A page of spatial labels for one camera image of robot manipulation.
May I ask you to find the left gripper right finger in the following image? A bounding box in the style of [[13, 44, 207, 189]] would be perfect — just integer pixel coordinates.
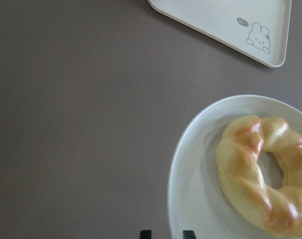
[[183, 230, 195, 239]]

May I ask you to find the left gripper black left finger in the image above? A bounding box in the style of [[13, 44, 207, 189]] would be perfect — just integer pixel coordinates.
[[140, 230, 151, 239]]

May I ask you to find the white plate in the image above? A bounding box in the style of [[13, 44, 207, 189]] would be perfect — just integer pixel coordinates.
[[167, 95, 302, 239]]

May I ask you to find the braided donut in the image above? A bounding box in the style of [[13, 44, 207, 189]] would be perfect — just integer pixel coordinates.
[[216, 115, 302, 238]]

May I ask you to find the cream rabbit tray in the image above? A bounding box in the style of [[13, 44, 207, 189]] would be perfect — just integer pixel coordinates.
[[149, 0, 292, 68]]

